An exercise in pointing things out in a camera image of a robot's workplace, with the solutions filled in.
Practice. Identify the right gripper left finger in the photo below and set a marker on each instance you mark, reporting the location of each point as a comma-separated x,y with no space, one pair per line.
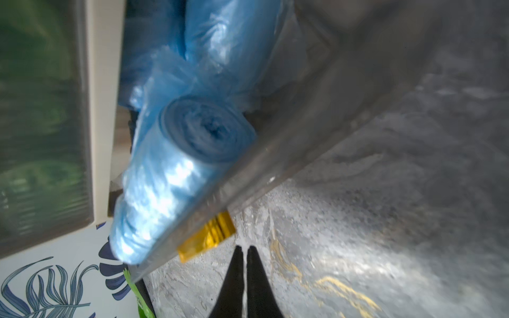
230,299

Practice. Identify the clear lowest drawer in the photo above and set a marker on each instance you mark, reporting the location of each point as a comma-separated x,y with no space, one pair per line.
335,66

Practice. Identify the clear bottom drawer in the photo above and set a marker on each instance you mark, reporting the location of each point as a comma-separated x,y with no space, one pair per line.
45,127

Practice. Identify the blue roll top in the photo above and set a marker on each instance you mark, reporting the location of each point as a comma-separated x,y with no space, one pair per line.
191,145

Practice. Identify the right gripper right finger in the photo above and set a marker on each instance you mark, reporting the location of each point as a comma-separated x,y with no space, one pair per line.
261,302

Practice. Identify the beige drawer organizer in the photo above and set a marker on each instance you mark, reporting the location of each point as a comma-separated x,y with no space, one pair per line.
104,31

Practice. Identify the blue roll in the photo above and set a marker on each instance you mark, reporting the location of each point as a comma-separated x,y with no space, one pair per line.
232,42
191,145

